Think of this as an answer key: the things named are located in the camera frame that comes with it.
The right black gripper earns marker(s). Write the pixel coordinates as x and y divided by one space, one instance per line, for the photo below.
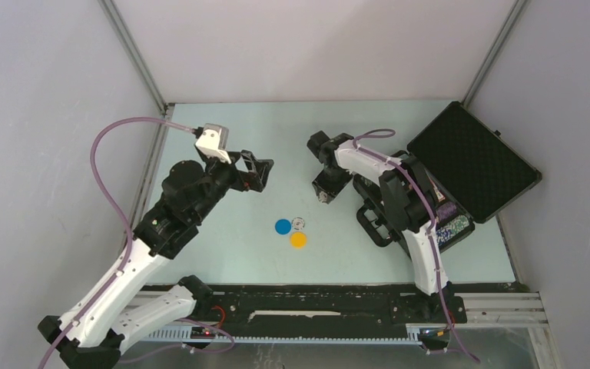
322 184

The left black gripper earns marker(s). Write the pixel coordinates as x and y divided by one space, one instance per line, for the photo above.
257 171

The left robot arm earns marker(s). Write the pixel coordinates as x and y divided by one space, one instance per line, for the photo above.
98 329

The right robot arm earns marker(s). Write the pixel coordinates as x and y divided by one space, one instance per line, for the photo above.
397 191

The white poker chip near blue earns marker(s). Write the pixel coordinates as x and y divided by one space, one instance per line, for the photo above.
298 224

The blue disc chip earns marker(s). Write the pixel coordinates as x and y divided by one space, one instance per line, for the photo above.
283 226

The yellow disc chip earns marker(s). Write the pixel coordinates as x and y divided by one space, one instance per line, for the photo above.
298 240

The red card deck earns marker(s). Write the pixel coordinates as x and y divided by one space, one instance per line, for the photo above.
440 196

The purple chip row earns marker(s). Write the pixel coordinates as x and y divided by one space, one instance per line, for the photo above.
446 211

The blue chip row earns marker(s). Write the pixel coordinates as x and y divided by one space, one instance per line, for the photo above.
445 237

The green chip row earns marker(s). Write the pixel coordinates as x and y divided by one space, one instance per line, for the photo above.
458 224

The black poker case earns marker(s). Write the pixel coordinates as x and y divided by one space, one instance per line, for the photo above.
473 166

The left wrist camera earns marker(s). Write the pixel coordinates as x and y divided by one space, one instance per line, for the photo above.
212 143

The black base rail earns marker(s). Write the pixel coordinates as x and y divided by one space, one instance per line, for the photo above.
325 311

